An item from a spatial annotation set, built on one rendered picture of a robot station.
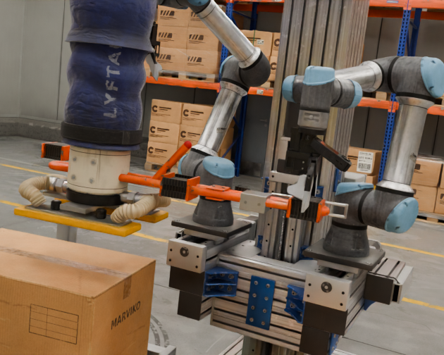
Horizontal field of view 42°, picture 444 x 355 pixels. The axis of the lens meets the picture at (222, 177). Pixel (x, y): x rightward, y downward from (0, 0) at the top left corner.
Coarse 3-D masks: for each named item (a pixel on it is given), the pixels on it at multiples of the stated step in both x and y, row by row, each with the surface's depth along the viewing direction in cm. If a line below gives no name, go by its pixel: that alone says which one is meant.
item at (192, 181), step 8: (168, 176) 158; (176, 176) 162; (184, 176) 162; (192, 176) 161; (160, 184) 155; (168, 184) 153; (176, 184) 153; (184, 184) 152; (192, 184) 155; (160, 192) 155; (168, 192) 154; (176, 192) 153; (184, 192) 153
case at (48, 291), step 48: (0, 240) 190; (48, 240) 196; (0, 288) 160; (48, 288) 155; (96, 288) 157; (144, 288) 183; (0, 336) 162; (48, 336) 157; (96, 336) 155; (144, 336) 189
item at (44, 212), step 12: (48, 204) 164; (24, 216) 157; (36, 216) 156; (48, 216) 155; (60, 216) 154; (72, 216) 154; (84, 216) 155; (96, 216) 155; (108, 216) 158; (84, 228) 152; (96, 228) 150; (108, 228) 149; (120, 228) 149; (132, 228) 152
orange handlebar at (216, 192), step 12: (60, 168) 165; (120, 180) 160; (132, 180) 158; (144, 180) 158; (156, 180) 157; (192, 192) 154; (204, 192) 153; (216, 192) 152; (228, 192) 151; (240, 192) 154; (276, 204) 147
